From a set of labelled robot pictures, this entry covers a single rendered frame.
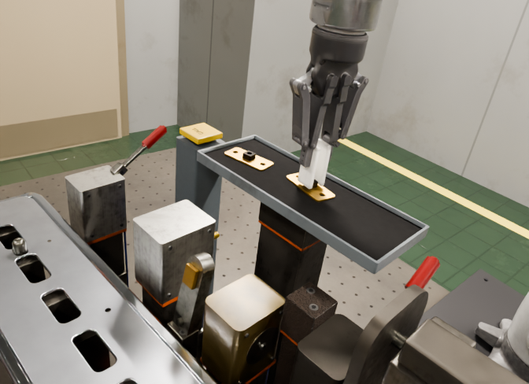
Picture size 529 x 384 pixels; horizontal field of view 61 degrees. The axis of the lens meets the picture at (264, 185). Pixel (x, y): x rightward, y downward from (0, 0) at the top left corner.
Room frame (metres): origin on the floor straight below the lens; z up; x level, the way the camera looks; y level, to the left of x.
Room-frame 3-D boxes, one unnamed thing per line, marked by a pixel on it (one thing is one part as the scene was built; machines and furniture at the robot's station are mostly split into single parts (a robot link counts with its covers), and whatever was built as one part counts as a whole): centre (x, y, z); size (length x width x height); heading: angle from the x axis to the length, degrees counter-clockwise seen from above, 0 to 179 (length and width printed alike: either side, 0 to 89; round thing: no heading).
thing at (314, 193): (0.63, -0.07, 1.17); 0.08 x 0.04 x 0.01; 37
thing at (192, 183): (0.79, 0.13, 0.92); 0.08 x 0.08 x 0.44; 48
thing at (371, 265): (0.62, -0.06, 1.16); 0.37 x 0.14 x 0.02; 48
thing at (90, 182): (0.74, 0.31, 0.88); 0.12 x 0.07 x 0.36; 138
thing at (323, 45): (0.63, -0.07, 1.36); 0.08 x 0.07 x 0.09; 127
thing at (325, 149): (0.63, -0.08, 1.20); 0.03 x 0.01 x 0.07; 37
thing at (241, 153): (0.70, 0.03, 1.17); 0.08 x 0.04 x 0.01; 58
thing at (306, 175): (0.62, -0.06, 1.20); 0.03 x 0.01 x 0.07; 37
